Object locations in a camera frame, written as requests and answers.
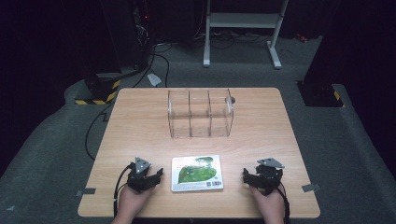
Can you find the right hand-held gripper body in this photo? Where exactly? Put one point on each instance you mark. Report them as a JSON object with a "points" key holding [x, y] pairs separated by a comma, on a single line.
{"points": [[268, 175]]}

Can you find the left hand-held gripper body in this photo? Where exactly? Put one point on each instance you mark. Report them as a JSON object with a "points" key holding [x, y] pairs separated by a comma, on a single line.
{"points": [[139, 179]]}

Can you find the white book with green picture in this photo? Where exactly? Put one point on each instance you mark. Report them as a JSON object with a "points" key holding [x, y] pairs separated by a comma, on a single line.
{"points": [[196, 173]]}

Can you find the clear acrylic divided organizer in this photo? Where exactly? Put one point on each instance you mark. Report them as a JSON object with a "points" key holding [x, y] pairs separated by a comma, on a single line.
{"points": [[200, 115]]}

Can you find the person's left hand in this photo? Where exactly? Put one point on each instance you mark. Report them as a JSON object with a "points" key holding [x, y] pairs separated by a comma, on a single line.
{"points": [[134, 199]]}

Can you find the person's right hand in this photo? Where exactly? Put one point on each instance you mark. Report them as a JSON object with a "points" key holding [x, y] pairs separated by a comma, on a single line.
{"points": [[268, 202]]}

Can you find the grey tape strip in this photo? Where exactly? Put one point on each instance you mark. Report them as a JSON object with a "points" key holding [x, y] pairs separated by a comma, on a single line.
{"points": [[86, 191], [310, 187]]}

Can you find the round grey table grommet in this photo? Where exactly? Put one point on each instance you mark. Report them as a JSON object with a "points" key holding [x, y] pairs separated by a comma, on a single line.
{"points": [[231, 100]]}

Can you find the pale tape patch on floor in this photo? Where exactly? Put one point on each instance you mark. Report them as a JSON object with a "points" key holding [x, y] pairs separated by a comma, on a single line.
{"points": [[154, 79]]}

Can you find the black yellow striped stand base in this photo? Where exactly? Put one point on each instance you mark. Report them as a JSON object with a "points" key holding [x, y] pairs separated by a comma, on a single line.
{"points": [[322, 95], [99, 93]]}

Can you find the small red object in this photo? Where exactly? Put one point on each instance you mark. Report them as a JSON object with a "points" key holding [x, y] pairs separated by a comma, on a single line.
{"points": [[301, 38]]}

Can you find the white metal stand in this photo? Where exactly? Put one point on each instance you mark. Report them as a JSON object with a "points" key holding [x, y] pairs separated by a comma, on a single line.
{"points": [[243, 21]]}

